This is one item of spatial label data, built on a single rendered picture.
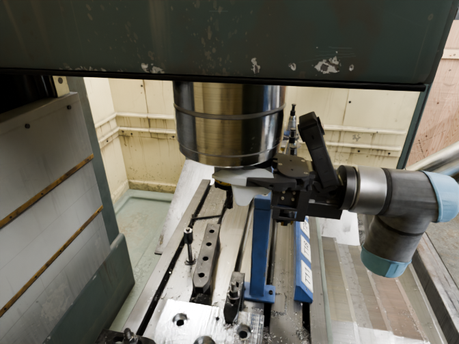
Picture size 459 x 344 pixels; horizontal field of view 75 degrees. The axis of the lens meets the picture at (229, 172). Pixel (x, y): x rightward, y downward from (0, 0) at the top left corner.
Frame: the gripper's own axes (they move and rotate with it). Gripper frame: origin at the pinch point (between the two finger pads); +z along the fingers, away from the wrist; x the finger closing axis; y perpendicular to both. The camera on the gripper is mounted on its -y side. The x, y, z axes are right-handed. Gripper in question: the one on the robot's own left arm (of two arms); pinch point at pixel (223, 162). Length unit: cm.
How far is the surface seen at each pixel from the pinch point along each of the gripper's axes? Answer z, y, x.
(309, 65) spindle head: -8.8, -17.8, -13.1
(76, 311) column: 40, 57, 7
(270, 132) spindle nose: -6.6, -8.1, -5.3
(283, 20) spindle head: -6.0, -21.3, -12.9
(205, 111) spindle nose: 1.6, -10.8, -7.7
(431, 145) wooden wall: -175, 88, 243
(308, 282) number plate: -23, 43, 17
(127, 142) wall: 67, 50, 106
